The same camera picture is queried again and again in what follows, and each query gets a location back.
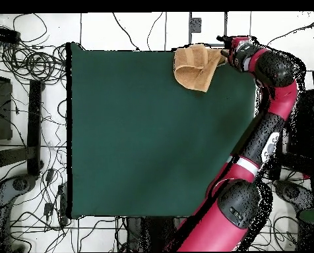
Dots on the tan terry towel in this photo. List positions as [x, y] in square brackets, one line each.
[194, 71]

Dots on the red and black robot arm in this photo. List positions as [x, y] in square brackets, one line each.
[281, 97]

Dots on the small grey box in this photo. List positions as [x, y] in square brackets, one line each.
[195, 25]

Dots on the black box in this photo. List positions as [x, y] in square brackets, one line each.
[2, 110]
[303, 126]

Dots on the black stand base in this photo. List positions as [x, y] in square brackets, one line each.
[34, 118]
[294, 163]

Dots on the dark green table cloth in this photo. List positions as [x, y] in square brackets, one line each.
[120, 131]

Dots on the office chair base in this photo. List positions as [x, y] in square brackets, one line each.
[291, 191]
[19, 184]

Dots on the small black power adapter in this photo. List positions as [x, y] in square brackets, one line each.
[48, 208]
[50, 175]

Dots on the black power strip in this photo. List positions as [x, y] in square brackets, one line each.
[4, 34]

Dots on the grey square floor frame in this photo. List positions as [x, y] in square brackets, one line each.
[225, 26]

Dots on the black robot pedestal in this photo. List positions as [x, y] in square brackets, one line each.
[151, 234]

